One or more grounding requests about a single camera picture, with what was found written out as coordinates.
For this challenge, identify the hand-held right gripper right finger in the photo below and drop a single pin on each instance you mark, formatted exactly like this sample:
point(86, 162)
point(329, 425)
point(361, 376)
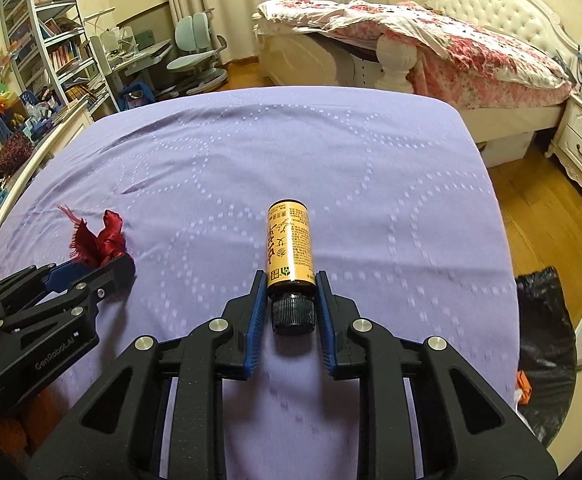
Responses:
point(327, 325)

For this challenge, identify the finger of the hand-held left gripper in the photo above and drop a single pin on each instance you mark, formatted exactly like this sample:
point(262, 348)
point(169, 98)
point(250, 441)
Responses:
point(68, 274)
point(106, 280)

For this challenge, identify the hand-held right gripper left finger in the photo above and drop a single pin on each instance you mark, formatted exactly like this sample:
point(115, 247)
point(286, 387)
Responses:
point(255, 325)

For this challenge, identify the dark red ribbon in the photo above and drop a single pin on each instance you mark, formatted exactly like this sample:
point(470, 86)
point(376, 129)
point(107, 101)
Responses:
point(101, 240)

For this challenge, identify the yellow label brown bottle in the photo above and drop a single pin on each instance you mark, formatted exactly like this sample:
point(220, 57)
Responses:
point(291, 245)

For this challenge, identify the orange plastic bag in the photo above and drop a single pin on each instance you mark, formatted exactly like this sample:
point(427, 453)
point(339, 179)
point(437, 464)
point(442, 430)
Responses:
point(523, 385)

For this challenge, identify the black trash bag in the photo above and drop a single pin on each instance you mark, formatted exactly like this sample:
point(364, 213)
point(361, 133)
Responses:
point(546, 340)

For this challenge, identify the dark red knitted cloth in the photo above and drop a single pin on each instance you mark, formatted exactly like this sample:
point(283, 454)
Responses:
point(8, 160)

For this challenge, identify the blue plastic basket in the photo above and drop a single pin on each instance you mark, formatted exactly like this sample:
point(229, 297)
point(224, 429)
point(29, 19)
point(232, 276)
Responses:
point(11, 120)

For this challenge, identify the grey study desk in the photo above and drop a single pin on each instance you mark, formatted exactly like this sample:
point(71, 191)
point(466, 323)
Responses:
point(136, 60)

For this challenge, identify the pale blue desk chair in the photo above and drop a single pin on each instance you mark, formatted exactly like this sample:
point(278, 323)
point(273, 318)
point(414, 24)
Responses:
point(193, 60)

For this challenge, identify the white bookshelf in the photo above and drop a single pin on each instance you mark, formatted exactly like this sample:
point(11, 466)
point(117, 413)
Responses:
point(51, 35)

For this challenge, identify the white storage box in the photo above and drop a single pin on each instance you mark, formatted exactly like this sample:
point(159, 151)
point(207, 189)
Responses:
point(506, 150)

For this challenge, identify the white desk lamp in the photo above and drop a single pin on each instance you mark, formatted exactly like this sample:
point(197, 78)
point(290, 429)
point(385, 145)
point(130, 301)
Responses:
point(101, 17)

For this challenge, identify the bed with floral quilt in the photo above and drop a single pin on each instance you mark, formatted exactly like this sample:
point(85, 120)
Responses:
point(311, 60)

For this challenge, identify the pink floral quilt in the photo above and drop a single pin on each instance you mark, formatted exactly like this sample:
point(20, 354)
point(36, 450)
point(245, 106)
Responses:
point(421, 30)

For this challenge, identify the white nightstand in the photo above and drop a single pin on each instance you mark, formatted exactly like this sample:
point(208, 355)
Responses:
point(581, 145)

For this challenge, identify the beige window curtain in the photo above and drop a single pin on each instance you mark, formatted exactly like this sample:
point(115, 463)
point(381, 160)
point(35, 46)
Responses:
point(271, 0)

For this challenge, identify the white tufted headboard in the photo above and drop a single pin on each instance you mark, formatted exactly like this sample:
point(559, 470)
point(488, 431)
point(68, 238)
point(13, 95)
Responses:
point(511, 10)

